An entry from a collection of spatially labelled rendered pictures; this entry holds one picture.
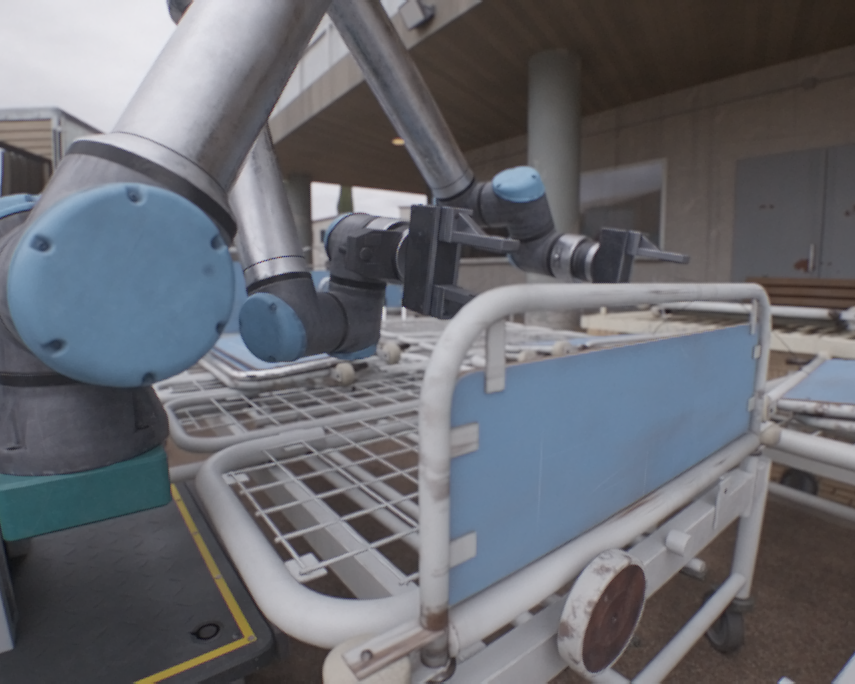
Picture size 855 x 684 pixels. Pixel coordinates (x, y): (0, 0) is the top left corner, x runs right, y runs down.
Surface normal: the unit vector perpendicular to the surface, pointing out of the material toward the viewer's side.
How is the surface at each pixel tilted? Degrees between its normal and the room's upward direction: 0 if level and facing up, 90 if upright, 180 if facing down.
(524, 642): 0
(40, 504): 90
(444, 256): 100
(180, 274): 94
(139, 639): 0
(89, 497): 90
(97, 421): 70
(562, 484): 90
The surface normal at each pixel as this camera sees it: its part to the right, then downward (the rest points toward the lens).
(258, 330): -0.46, 0.20
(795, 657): 0.00, -0.99
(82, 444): 0.62, -0.24
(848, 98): -0.80, 0.08
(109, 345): 0.74, 0.17
